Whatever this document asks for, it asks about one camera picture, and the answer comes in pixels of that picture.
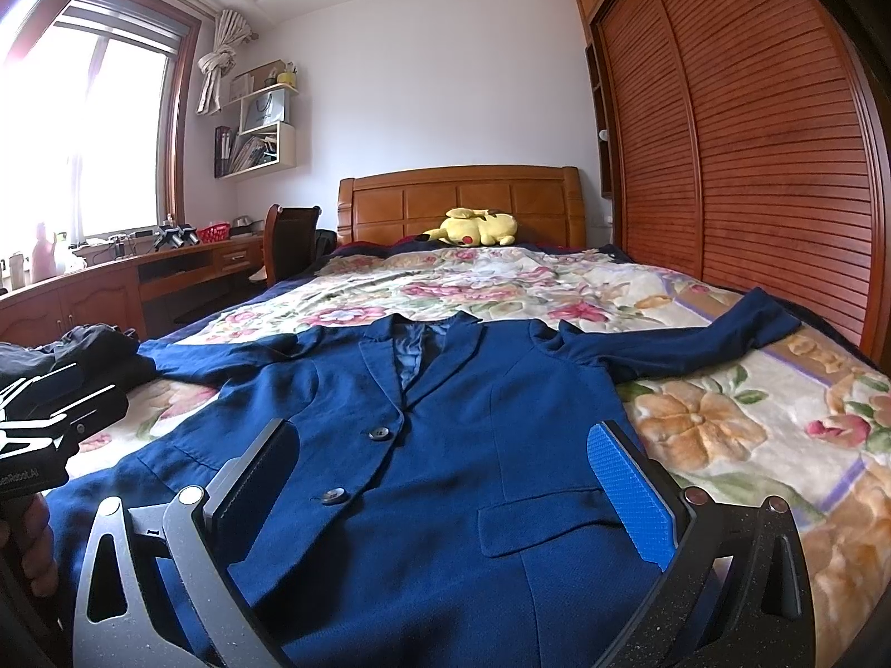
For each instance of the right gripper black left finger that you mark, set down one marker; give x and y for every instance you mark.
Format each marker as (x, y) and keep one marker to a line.
(121, 605)

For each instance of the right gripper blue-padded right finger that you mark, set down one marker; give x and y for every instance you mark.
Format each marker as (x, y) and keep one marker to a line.
(733, 590)

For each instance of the navy blue suit jacket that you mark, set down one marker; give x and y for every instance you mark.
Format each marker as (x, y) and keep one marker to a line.
(442, 511)

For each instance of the black folded clothes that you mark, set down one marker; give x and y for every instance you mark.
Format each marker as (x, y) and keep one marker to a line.
(105, 355)

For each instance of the person's left hand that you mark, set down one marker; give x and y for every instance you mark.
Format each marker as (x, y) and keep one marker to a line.
(32, 534)

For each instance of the wooden desk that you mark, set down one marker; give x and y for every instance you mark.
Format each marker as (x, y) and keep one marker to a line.
(152, 294)

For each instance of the black gadget on desk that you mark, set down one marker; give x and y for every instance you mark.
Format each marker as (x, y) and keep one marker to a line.
(175, 237)

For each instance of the red basket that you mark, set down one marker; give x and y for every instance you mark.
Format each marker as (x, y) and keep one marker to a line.
(214, 233)

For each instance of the wooden chair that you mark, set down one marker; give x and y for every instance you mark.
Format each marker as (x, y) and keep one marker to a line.
(289, 243)

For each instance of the window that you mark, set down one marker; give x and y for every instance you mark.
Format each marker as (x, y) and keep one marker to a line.
(87, 120)

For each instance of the wooden bed headboard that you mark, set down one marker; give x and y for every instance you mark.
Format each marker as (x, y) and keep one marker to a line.
(384, 209)

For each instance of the tied beige curtain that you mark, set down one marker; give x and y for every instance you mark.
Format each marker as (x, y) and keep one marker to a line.
(231, 29)

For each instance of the yellow Pikachu plush toy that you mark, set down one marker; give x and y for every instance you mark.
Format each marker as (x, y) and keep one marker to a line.
(471, 227)

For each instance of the wooden louvered wardrobe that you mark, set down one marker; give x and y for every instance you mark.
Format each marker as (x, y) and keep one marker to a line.
(746, 145)

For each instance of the white wall shelf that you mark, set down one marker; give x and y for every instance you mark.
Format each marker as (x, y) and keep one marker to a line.
(259, 136)

